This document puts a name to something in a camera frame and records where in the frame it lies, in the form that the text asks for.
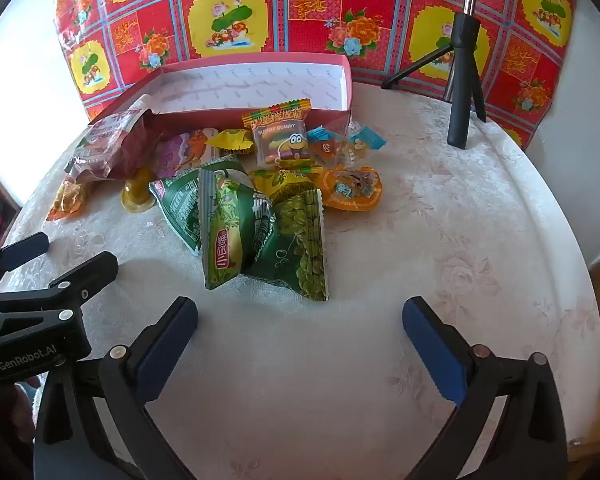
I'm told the blue-ended clear candy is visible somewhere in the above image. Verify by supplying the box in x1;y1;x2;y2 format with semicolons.
307;125;348;166
342;121;388;166

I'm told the burger gummy packet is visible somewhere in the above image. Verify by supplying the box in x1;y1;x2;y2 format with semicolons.
241;100;313;170

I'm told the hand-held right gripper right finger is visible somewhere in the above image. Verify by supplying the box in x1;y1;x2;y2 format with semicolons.
401;296;568;480

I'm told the yellow jelly cup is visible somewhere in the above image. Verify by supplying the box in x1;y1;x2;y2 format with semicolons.
120;165;157;213

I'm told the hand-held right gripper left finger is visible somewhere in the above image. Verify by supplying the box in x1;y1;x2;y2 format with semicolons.
35;296;199;480

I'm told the yellow candy packet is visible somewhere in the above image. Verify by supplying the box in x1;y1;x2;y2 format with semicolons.
247;167;326;201
206;128;255;155

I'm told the shallow pink box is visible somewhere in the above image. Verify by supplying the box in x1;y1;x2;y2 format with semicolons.
87;55;354;141

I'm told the red floral printed sheet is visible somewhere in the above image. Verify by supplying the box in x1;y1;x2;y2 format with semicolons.
50;0;578;148

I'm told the dark green snack packet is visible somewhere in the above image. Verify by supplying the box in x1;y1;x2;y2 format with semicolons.
148;155;248;256

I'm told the purple snack packet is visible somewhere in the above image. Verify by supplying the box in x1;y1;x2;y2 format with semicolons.
152;129;218;179

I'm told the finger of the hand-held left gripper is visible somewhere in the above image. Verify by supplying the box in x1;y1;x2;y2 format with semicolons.
0;231;50;293
0;251;119;322

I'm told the small clear orange candy packet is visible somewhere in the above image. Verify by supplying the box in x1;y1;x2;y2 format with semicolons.
46;177;92;222

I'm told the orange jelly cup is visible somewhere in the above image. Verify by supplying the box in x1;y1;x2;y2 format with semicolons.
320;165;384;212

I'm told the red white snack bag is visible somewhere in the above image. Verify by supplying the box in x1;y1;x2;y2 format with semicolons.
65;95;163;181

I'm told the green packet with red label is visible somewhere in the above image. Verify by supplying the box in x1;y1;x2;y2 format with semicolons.
198;167;276;291

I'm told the green pea snack packet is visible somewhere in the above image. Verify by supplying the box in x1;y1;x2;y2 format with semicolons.
245;187;329;303

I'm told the black tripod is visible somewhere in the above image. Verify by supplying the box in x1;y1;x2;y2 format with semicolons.
381;0;487;150

